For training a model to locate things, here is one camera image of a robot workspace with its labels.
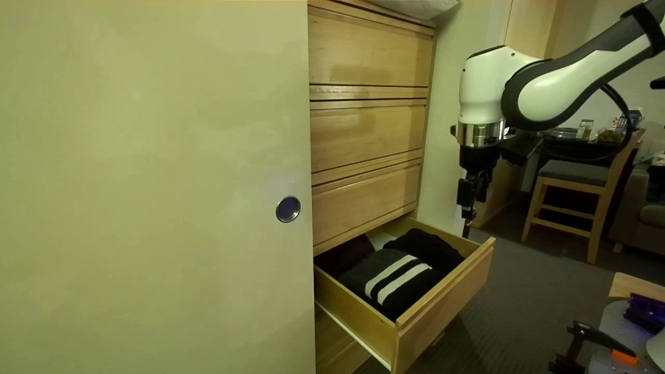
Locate open wooden drawer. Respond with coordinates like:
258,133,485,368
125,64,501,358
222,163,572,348
314,217,496,374

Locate dark wooden table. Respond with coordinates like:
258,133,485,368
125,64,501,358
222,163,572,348
538,128,645,237

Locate wooden chair grey cushion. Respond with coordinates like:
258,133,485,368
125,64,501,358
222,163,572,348
521,129,646,265

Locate wooden dresser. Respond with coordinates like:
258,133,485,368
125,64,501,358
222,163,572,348
308,0,496,374

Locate black white striped folded garment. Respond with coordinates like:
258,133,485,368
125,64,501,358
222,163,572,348
337,248,443,322

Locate printed box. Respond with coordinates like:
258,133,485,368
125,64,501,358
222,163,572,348
612,107,645,133

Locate grey sofa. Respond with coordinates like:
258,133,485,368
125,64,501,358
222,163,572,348
608,123,665,256

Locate white folded linen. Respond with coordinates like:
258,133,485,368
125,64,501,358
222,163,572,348
364,0,461,21

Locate dark maroon folded garment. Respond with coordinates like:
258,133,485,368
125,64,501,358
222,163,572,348
315,234,376,279

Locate black clamp orange tip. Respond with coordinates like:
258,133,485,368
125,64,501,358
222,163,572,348
549,320,639,374

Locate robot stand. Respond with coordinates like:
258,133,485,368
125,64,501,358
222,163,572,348
587,272,665,374

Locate cream sliding door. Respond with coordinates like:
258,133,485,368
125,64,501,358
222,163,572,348
0,0,316,374

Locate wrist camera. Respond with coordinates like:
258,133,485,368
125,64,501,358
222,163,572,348
500,135,544,167

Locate round metal door handle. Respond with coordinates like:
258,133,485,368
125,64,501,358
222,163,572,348
275,195,302,224

